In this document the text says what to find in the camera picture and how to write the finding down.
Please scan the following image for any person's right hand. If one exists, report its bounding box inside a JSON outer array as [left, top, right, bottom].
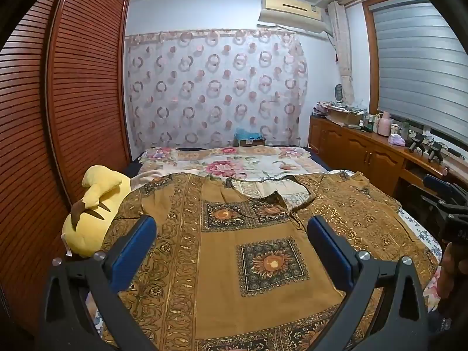
[[437, 239, 468, 300]]

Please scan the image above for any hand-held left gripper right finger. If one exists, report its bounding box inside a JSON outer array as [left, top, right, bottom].
[[306, 216, 430, 351]]

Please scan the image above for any grey window blind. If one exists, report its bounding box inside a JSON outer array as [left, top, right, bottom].
[[371, 0, 468, 147]]

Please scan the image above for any circle patterned sheer curtain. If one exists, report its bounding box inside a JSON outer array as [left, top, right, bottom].
[[123, 28, 308, 150]]

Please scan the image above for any white air conditioner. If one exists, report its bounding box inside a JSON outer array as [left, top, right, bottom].
[[258, 0, 330, 33]]

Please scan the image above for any box with blue cloth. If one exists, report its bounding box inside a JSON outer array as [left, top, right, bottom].
[[234, 128, 267, 147]]

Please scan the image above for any floral blanket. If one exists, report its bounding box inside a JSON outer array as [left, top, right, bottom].
[[141, 146, 328, 191]]

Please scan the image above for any black device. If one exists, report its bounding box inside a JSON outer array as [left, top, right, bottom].
[[407, 133, 425, 152], [426, 142, 445, 163]]

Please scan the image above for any pink bottle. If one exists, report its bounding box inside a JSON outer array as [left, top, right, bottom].
[[378, 111, 393, 137]]

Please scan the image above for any wooden cabinet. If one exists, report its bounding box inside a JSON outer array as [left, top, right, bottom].
[[308, 115, 450, 198]]

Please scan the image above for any cardboard box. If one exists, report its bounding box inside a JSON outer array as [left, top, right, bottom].
[[325, 110, 366, 127]]

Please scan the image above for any yellow plush toy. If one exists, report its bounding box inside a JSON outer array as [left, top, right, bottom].
[[61, 165, 131, 258]]

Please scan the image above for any wooden louvered wardrobe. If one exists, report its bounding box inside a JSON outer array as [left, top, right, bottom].
[[0, 0, 131, 337]]

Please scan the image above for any lace window curtain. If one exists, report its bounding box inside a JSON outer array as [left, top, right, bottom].
[[327, 0, 355, 106]]

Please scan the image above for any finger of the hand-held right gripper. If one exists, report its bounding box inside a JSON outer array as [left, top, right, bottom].
[[423, 174, 466, 200]]

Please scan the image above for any brown patterned shirt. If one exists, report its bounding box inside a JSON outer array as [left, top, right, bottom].
[[97, 171, 439, 351]]

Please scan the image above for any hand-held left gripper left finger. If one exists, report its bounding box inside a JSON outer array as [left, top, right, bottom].
[[38, 215, 158, 351]]

